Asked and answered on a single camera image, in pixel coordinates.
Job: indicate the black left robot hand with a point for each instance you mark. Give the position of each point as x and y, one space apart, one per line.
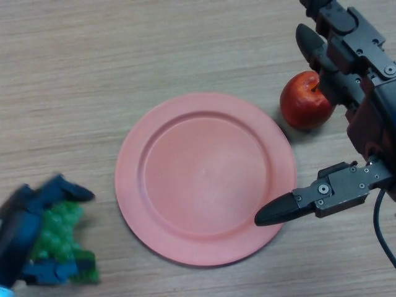
18 229

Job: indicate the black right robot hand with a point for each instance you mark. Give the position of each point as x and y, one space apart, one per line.
374 117

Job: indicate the green plastic grape bunch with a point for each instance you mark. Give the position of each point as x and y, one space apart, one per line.
55 235

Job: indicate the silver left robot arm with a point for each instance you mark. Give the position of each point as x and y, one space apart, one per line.
4 292

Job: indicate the pink round plate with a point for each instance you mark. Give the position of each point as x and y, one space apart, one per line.
204 179

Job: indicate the red apple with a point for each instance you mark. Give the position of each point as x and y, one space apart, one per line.
303 105

